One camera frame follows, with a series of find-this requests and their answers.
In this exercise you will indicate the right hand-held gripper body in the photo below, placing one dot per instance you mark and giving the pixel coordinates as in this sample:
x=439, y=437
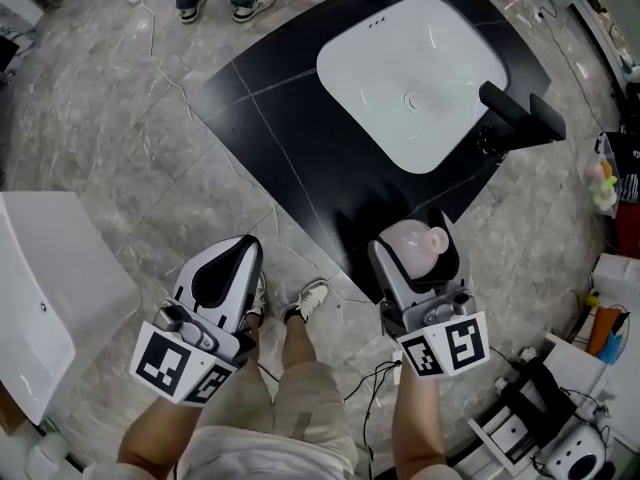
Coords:
x=460, y=340

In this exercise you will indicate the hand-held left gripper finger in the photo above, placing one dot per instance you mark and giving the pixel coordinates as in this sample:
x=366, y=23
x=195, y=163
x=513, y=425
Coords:
x=247, y=283
x=192, y=267

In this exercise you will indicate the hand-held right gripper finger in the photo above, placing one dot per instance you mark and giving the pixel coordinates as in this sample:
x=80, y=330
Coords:
x=387, y=273
x=456, y=258

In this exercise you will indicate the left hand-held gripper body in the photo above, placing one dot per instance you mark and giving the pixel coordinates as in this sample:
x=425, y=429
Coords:
x=165, y=360

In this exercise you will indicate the pale pink bottle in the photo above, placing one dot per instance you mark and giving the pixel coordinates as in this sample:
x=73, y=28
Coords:
x=412, y=248

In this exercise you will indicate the person's left forearm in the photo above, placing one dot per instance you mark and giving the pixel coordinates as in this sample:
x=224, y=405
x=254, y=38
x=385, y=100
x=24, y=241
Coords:
x=155, y=433

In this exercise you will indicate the person's right forearm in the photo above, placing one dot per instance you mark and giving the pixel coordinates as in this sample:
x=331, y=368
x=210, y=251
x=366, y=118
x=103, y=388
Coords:
x=417, y=418

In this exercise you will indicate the metal sink drain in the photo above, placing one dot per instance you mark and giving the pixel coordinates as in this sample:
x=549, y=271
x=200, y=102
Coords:
x=413, y=101

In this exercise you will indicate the black sink counter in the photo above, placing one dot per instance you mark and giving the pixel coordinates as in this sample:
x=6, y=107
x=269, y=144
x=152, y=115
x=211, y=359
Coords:
x=280, y=118

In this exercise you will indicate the white sink basin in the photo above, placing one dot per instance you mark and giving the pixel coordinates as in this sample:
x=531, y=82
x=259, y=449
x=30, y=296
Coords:
x=400, y=53

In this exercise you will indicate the person's left shoe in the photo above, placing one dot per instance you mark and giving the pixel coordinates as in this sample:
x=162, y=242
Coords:
x=259, y=295

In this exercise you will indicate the person's shoe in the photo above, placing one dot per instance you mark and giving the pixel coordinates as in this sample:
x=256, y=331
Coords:
x=192, y=8
x=252, y=8
x=307, y=300
x=259, y=295

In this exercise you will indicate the person's right shoe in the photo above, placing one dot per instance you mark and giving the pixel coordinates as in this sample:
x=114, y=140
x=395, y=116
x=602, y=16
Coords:
x=307, y=300

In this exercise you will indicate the person's right leg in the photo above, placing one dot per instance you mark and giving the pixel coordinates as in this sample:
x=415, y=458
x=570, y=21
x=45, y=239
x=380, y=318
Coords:
x=299, y=340

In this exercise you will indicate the black bag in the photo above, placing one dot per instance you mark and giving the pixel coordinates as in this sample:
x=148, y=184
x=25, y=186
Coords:
x=537, y=400

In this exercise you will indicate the white drawer unit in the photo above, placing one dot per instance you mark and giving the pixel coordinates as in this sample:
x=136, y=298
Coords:
x=505, y=440

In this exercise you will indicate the person's white shirt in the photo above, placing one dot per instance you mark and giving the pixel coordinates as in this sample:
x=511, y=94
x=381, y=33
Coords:
x=240, y=460

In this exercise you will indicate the person's beige shorts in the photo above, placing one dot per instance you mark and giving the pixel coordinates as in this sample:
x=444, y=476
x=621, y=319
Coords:
x=305, y=398

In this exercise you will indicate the orange bag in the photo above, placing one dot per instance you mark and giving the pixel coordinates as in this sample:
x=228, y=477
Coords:
x=602, y=330

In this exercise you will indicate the black faucet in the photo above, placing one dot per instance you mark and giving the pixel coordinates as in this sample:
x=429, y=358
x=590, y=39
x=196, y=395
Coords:
x=520, y=113

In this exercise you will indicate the white cardboard box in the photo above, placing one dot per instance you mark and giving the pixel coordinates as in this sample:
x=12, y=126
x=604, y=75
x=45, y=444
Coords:
x=617, y=278

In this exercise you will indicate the white round-eyed device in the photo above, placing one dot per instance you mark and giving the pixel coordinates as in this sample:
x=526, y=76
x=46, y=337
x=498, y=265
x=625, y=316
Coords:
x=575, y=455

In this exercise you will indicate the clear box of toys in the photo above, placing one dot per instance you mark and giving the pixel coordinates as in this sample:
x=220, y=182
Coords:
x=605, y=178

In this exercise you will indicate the white shelf unit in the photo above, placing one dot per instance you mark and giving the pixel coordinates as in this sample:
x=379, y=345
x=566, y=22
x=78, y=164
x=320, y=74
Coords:
x=607, y=33

